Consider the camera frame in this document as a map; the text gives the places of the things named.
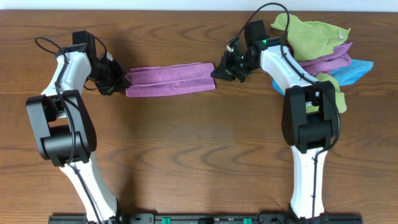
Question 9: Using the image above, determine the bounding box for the purple microfiber cloth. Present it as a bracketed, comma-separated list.
[126, 62, 215, 97]

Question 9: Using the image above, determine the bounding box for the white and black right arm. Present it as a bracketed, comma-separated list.
[211, 38, 341, 223]

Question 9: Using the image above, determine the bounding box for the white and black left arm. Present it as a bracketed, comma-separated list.
[25, 43, 130, 223]

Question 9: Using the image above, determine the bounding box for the green cloth at pile top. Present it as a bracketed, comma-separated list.
[271, 13, 351, 62]

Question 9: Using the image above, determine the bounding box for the purple cloth in pile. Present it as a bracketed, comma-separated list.
[298, 42, 353, 77]

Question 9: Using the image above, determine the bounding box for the green cloth near pile front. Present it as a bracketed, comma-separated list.
[315, 73, 347, 114]

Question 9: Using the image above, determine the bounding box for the blue microfiber cloth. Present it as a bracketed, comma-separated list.
[272, 58, 374, 96]

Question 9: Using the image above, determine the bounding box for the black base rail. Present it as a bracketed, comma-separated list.
[48, 212, 363, 224]

